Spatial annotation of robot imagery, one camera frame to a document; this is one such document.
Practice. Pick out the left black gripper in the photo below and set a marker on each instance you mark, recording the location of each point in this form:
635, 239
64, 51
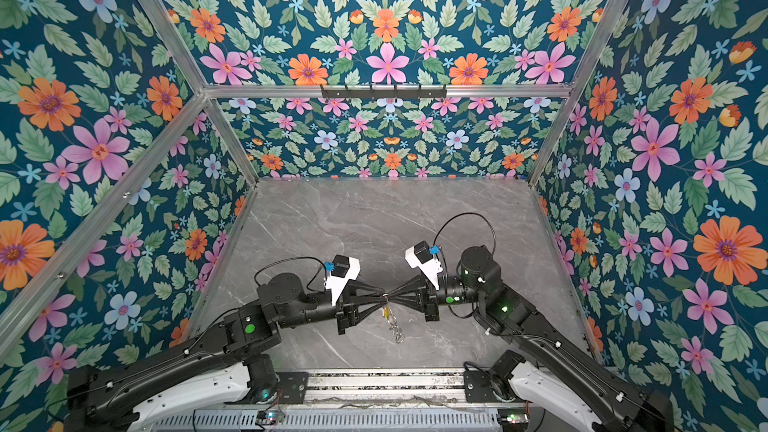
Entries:
347, 306

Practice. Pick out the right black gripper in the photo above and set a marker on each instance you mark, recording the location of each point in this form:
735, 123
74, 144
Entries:
408, 296

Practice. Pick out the keyring with coloured keys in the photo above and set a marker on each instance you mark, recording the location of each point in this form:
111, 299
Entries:
392, 322

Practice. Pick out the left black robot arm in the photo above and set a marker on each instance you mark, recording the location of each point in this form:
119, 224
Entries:
227, 363

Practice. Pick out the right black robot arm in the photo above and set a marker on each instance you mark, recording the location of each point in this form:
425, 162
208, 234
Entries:
540, 365

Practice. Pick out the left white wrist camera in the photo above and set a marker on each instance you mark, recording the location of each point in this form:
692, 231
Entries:
338, 273

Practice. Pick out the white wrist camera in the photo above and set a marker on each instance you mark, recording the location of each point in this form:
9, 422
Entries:
338, 273
424, 257

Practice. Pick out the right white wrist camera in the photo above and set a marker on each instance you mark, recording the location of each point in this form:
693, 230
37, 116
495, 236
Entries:
424, 257

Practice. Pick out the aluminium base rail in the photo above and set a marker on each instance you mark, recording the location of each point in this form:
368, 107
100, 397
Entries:
432, 385

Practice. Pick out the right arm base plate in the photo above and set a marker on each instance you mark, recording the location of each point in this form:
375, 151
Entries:
492, 384

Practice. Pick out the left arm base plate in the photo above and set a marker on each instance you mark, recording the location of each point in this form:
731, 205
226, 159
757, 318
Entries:
281, 387

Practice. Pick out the black hook rail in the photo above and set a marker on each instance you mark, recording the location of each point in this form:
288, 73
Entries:
371, 92

